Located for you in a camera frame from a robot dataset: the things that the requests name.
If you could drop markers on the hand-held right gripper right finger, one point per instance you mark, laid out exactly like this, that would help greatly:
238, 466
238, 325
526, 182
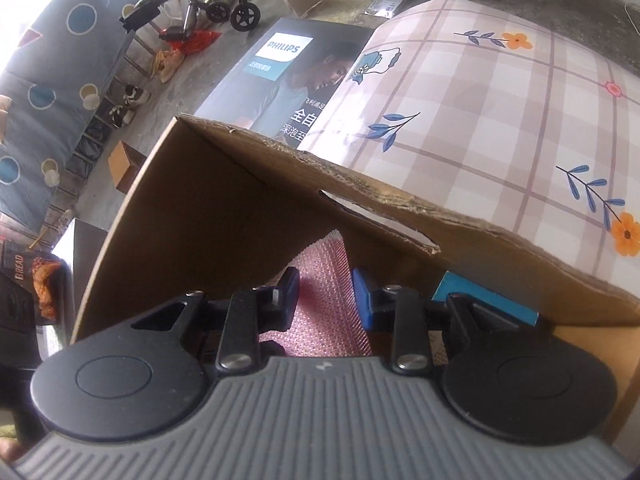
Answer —
364, 300

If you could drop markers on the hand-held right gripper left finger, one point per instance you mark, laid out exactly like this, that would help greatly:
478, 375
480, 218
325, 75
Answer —
287, 295

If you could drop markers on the pink knitted cloth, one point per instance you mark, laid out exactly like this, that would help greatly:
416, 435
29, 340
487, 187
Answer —
325, 310

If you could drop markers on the brown cardboard box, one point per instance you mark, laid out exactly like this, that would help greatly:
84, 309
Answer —
200, 200

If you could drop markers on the blue white long carton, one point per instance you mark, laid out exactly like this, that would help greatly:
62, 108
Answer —
470, 292

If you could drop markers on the blue Philips box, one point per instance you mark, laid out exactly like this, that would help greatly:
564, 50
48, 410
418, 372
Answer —
280, 90

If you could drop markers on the small cardboard box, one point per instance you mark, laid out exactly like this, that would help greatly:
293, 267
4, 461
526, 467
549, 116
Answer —
122, 165

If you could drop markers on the black white sneaker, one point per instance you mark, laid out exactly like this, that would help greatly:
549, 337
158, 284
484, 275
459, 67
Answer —
121, 117
135, 96

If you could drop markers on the dark printed snack bag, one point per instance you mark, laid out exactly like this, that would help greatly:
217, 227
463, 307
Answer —
25, 265

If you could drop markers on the small red plastic bag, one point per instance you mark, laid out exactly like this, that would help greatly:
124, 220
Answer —
200, 40

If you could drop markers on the blue quilt with circles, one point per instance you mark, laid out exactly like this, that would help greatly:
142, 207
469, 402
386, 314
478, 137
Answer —
50, 110

